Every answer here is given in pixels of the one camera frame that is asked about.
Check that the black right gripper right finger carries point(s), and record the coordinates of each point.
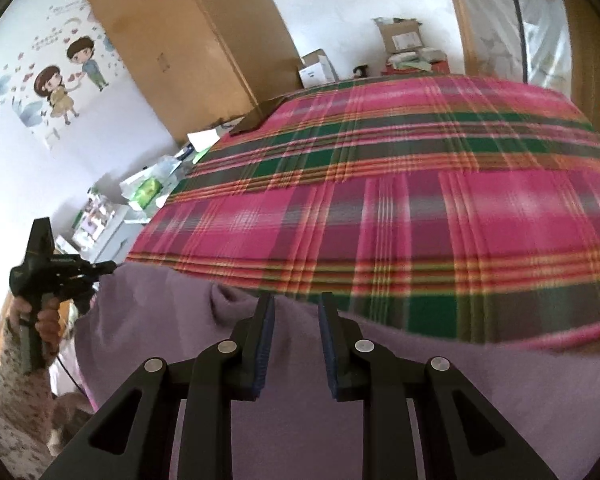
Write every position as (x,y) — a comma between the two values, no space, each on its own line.
(420,420)

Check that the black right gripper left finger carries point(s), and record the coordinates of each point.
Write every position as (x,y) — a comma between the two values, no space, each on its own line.
(175,420)

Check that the speckled knit sleeve forearm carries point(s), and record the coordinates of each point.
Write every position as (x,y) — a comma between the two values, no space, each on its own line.
(26,406)

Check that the person's left hand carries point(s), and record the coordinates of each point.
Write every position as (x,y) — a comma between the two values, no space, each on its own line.
(47,320)

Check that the grey drawer cabinet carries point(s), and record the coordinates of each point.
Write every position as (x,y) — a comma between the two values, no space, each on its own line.
(116,240)

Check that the green tissue pack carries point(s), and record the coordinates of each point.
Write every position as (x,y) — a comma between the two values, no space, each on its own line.
(146,192)

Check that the plaid pink green bedsheet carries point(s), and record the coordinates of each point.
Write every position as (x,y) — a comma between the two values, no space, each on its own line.
(448,206)

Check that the dark smartphone on bed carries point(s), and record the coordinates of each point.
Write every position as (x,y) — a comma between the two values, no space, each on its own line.
(258,116)

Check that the wooden wardrobe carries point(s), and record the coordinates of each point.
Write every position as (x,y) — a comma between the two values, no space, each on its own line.
(199,62)

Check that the white carton box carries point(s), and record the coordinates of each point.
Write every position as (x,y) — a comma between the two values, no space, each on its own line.
(316,70)

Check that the red gift box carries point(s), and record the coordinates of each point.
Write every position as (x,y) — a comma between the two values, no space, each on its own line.
(416,67)

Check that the brown cardboard box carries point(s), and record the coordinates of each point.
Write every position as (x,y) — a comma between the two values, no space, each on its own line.
(399,34)

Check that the wooden door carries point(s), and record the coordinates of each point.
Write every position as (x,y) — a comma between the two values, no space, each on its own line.
(584,32)

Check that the cartoon couple wall sticker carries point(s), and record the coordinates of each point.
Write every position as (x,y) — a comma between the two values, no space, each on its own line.
(51,85)

